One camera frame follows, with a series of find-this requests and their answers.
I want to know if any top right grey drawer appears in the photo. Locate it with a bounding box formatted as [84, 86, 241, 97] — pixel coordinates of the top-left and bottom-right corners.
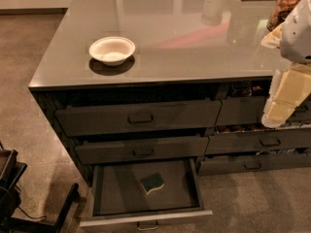
[216, 96, 311, 126]

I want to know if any middle left grey drawer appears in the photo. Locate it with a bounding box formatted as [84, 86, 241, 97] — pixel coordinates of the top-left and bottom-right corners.
[75, 136, 209, 164]

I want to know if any bottom right grey drawer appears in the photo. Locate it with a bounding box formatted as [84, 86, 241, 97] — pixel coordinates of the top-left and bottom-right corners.
[198, 153, 311, 176]

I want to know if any middle right grey drawer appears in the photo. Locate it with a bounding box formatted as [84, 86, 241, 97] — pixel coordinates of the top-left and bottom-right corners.
[206, 129, 311, 154]

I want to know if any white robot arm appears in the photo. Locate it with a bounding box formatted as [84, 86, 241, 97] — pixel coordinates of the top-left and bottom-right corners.
[261, 0, 311, 128]

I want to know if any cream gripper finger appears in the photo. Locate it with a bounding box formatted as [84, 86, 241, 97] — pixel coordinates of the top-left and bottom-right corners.
[260, 23, 283, 49]
[261, 63, 311, 128]

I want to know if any green yellow sponge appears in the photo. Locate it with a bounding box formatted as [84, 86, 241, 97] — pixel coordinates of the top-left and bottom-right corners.
[141, 173, 164, 194]

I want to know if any white paper bowl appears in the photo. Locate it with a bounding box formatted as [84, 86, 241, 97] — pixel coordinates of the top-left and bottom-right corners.
[88, 36, 136, 66]

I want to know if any top left grey drawer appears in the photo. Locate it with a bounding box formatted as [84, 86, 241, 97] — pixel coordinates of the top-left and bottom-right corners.
[55, 100, 221, 136]

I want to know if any glass jar of nuts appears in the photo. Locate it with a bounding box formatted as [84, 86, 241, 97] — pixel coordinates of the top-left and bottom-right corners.
[266, 0, 300, 31]

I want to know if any black chair frame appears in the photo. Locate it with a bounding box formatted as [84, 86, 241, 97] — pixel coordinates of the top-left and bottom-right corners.
[0, 142, 80, 233]

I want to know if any open bottom left drawer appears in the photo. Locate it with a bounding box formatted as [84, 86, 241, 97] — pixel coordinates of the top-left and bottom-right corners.
[80, 158, 212, 233]

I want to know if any grey kitchen island cabinet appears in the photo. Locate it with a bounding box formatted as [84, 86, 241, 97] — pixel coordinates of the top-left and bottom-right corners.
[29, 0, 310, 182]

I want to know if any grey drawer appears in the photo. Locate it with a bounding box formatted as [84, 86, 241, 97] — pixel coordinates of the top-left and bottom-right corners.
[75, 136, 209, 164]
[206, 129, 311, 154]
[198, 153, 311, 176]
[55, 100, 221, 136]
[216, 96, 311, 126]

